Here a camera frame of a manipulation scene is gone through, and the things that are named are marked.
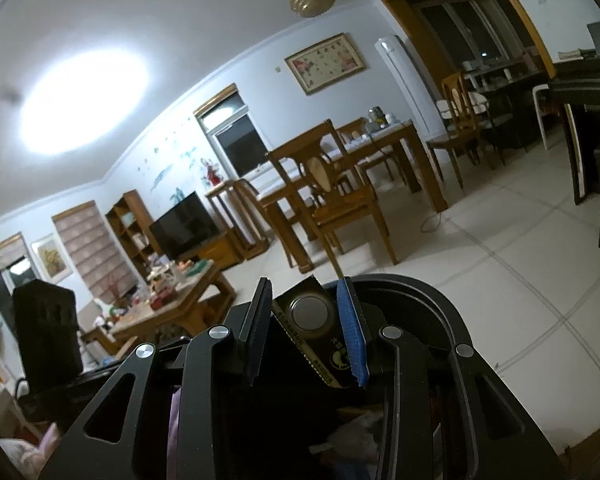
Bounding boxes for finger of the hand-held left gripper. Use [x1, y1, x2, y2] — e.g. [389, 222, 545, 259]
[12, 280, 81, 394]

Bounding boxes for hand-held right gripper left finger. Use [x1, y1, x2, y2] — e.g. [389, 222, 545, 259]
[40, 276, 273, 480]

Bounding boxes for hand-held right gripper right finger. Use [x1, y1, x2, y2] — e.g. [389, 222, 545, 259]
[336, 276, 566, 480]

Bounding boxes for black snack packet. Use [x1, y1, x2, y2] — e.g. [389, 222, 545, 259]
[271, 277, 353, 390]

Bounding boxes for black round trash bin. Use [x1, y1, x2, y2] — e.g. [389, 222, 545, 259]
[155, 274, 498, 480]

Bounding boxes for small wooden armchair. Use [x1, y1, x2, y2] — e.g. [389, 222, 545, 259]
[77, 300, 131, 356]

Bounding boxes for glass balcony door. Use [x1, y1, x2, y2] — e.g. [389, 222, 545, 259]
[0, 255, 41, 341]

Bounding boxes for small framed painting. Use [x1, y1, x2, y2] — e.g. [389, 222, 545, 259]
[30, 232, 73, 285]

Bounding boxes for wooden coffee table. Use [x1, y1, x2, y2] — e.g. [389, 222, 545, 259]
[97, 260, 237, 356]

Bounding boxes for wooden television cabinet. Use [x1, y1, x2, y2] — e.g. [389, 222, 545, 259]
[180, 232, 243, 271]

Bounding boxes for short striped roller blind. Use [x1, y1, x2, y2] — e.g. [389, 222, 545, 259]
[0, 232, 28, 276]

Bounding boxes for cluster of small table items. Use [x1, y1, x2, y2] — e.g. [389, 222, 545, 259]
[100, 255, 216, 326]

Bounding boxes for purple tablecloth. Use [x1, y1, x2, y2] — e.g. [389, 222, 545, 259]
[165, 385, 183, 480]

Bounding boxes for tall wooden plant stand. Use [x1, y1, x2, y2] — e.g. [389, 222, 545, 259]
[205, 178, 271, 261]

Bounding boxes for wooden chair with oval back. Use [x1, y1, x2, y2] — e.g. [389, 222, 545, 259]
[266, 119, 398, 278]

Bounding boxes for black television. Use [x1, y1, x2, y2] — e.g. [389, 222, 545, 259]
[148, 191, 222, 261]

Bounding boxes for wooden bookshelf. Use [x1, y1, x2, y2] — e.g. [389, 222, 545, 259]
[105, 190, 163, 281]

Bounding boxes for red vase with plant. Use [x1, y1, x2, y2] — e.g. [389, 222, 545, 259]
[200, 157, 223, 186]

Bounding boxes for wood framed window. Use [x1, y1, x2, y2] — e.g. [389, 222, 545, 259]
[194, 84, 271, 181]

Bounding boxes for wooden dining table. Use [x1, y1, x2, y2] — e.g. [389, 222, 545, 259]
[257, 119, 448, 271]

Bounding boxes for wooden dining chair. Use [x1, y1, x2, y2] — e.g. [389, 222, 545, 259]
[337, 119, 376, 143]

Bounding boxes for kettle and jars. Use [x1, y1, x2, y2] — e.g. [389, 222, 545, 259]
[362, 105, 401, 133]

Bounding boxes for round ceiling light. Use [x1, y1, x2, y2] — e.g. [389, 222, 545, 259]
[17, 42, 153, 156]

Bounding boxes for wooden chair with white cushion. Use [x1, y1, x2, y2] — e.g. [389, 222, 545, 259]
[426, 71, 486, 188]

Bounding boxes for white standing air conditioner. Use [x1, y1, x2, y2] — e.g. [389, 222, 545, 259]
[374, 34, 433, 143]

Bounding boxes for large framed picture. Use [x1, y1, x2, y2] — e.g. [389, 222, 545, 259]
[284, 32, 367, 97]

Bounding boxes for wooden door frame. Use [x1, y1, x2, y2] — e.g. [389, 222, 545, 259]
[381, 0, 556, 101]

